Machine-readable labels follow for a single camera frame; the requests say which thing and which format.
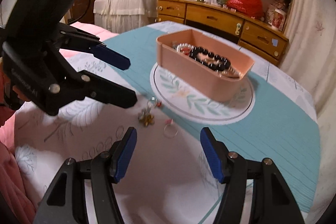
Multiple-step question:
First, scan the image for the silver ring pink stone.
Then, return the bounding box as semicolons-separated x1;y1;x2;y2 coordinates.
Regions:
163;119;178;139

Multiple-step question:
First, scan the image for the red white mug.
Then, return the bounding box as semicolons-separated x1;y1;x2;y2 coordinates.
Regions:
271;9;286;31

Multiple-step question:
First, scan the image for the brown wooden door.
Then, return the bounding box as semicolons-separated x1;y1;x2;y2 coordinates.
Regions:
64;0;96;24

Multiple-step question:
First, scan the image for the silver ring red stone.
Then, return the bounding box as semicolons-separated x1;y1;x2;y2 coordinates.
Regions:
147;97;162;109

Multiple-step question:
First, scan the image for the black bead bracelet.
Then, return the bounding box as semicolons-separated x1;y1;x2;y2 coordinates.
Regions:
188;46;232;72

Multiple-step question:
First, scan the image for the white patterned curtain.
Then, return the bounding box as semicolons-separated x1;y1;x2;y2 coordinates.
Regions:
280;0;335;223

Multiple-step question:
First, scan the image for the floral ceramic jar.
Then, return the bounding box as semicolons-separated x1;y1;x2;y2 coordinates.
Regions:
265;4;277;25

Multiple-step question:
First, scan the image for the flower brooch gold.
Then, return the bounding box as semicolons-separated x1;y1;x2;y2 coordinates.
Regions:
138;108;155;127

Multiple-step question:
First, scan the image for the pink smart watch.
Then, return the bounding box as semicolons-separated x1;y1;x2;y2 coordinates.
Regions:
222;66;240;79

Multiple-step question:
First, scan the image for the left hand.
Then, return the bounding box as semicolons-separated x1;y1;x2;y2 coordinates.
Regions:
0;58;30;127

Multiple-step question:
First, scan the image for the white pearl necklace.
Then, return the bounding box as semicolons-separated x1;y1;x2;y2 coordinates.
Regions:
175;43;195;55

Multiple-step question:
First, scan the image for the pink plastic tray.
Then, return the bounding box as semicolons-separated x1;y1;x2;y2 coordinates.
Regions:
157;29;255;102

